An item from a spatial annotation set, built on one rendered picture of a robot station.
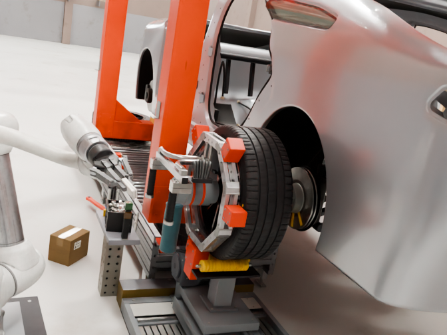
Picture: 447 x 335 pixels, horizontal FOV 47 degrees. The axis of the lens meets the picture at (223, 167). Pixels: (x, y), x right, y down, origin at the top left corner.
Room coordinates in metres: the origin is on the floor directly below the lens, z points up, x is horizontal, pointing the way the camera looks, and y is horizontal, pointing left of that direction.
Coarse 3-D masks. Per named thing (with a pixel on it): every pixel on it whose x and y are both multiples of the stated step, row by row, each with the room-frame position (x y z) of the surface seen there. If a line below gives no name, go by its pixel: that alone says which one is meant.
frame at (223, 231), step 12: (204, 132) 2.46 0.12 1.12; (204, 144) 2.56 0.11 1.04; (216, 144) 2.31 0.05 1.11; (228, 168) 2.26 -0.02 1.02; (228, 180) 2.17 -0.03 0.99; (228, 192) 2.15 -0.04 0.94; (192, 216) 2.56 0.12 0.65; (192, 228) 2.47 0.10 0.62; (216, 228) 2.17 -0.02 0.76; (228, 228) 2.16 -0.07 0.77; (192, 240) 2.41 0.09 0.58; (204, 240) 2.27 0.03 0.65; (216, 240) 2.19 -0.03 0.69
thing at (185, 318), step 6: (174, 300) 2.56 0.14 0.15; (180, 300) 2.57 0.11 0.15; (174, 306) 2.54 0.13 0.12; (180, 306) 2.47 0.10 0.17; (186, 306) 2.52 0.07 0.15; (180, 312) 2.46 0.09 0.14; (186, 312) 2.46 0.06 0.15; (180, 318) 2.44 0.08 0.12; (186, 318) 2.37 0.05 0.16; (192, 318) 2.41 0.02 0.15; (186, 324) 2.36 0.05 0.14; (192, 324) 2.36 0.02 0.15; (186, 330) 2.35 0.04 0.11; (192, 330) 2.28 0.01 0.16; (198, 330) 2.31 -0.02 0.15; (252, 330) 2.40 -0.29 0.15; (258, 330) 2.40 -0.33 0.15
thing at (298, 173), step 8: (296, 168) 2.60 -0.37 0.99; (304, 168) 2.56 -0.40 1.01; (296, 176) 2.58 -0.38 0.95; (304, 176) 2.52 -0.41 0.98; (312, 176) 2.49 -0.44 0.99; (296, 184) 2.54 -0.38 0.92; (304, 184) 2.50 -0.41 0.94; (312, 184) 2.45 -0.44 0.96; (296, 192) 2.48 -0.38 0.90; (304, 192) 2.49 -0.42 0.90; (312, 192) 2.43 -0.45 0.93; (296, 200) 2.46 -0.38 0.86; (304, 200) 2.48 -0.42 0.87; (312, 200) 2.42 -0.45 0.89; (296, 208) 2.47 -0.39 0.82; (304, 208) 2.46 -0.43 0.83; (312, 208) 2.40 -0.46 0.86; (296, 216) 2.51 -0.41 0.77; (304, 216) 2.45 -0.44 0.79; (312, 216) 2.42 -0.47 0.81; (296, 224) 2.50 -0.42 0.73; (304, 224) 2.44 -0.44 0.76
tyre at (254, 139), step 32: (224, 128) 2.47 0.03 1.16; (256, 128) 2.49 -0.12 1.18; (256, 160) 2.24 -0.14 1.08; (288, 160) 2.32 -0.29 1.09; (256, 192) 2.16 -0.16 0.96; (288, 192) 2.23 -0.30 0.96; (256, 224) 2.15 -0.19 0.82; (288, 224) 2.23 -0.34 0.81; (224, 256) 2.25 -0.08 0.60; (256, 256) 2.29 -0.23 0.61
